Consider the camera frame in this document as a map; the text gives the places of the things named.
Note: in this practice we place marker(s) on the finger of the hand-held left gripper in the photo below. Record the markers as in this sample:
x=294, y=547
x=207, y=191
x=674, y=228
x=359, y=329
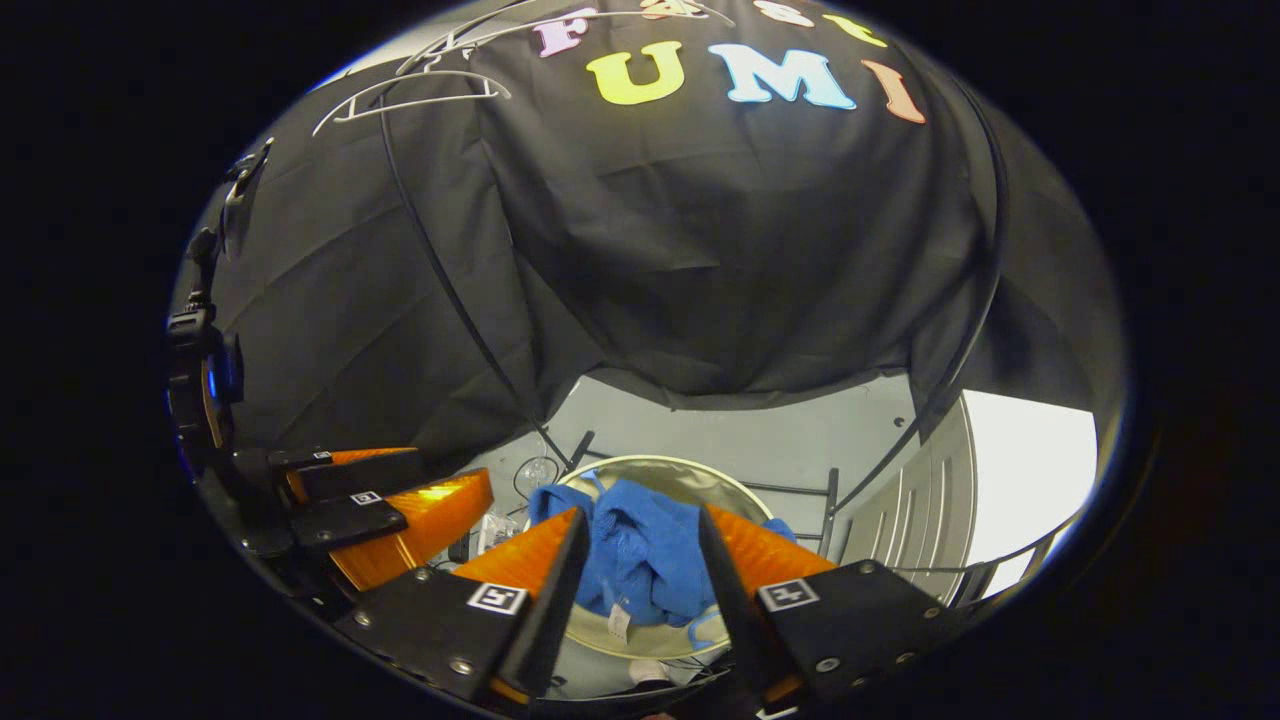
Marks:
x=345, y=520
x=360, y=475

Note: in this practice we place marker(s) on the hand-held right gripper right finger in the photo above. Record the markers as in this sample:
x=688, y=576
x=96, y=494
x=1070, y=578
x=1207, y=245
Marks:
x=730, y=600

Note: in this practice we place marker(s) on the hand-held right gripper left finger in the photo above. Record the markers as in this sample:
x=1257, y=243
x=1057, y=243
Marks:
x=555, y=600

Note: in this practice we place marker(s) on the beige round laundry hamper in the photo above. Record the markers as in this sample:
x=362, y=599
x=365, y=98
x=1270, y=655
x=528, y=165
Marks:
x=690, y=480

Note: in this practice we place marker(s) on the white plastic clothes hanger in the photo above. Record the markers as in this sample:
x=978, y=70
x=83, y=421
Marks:
x=520, y=25

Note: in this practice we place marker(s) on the black metal clothes rack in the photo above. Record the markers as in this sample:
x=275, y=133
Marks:
x=829, y=510

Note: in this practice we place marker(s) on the small clear plastic bag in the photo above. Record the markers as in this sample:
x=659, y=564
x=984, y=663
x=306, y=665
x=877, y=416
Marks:
x=495, y=530

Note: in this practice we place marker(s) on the grey ribbed panel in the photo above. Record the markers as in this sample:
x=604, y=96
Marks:
x=930, y=500

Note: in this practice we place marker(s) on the black backdrop cloth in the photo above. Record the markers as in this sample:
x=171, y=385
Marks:
x=700, y=250

